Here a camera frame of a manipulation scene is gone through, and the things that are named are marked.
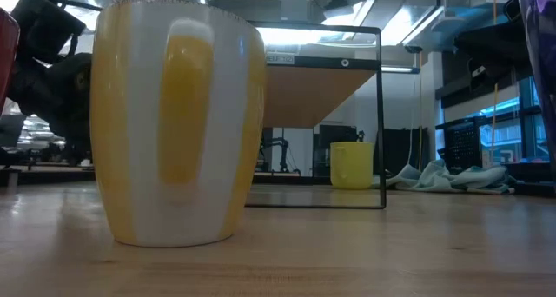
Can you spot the purple cup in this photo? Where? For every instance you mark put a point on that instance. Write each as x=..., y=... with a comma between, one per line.
x=543, y=49

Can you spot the plain yellow mug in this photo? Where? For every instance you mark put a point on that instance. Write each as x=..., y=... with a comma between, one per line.
x=354, y=166

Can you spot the background black robot arm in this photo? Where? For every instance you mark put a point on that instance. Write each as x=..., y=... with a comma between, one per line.
x=282, y=147

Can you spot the black panel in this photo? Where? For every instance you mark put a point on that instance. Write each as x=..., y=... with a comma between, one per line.
x=399, y=149

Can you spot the black plastic crate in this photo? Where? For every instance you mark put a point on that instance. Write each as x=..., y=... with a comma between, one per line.
x=460, y=145

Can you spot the red cup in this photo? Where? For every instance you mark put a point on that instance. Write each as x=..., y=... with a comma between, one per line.
x=6, y=49

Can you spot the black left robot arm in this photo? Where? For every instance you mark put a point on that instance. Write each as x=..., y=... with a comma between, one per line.
x=56, y=106

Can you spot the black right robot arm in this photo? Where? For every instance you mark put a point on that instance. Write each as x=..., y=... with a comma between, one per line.
x=491, y=45

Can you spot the white shelf label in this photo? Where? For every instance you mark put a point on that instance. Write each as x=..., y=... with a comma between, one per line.
x=280, y=59

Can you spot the yellow and white striped mug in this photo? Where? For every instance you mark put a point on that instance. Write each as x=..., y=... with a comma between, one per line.
x=143, y=114

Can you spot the black frame wooden shelf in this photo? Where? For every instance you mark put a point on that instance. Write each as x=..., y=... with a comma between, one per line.
x=304, y=93

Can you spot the ceiling light bar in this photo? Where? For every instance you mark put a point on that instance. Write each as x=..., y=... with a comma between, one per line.
x=399, y=70

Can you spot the light blue cloth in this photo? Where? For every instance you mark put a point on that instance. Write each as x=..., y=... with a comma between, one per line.
x=434, y=177

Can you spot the black equipment cart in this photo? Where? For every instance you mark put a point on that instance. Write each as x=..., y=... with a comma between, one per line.
x=330, y=134

